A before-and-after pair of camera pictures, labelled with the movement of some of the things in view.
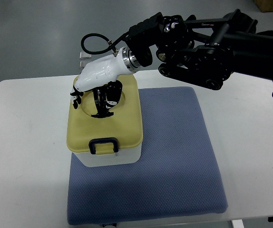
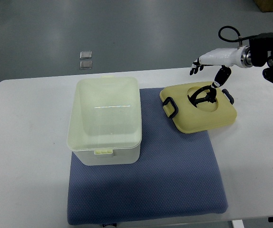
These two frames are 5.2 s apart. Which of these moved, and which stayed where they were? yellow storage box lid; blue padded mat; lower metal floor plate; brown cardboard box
Moved: yellow storage box lid
Stayed: brown cardboard box; lower metal floor plate; blue padded mat
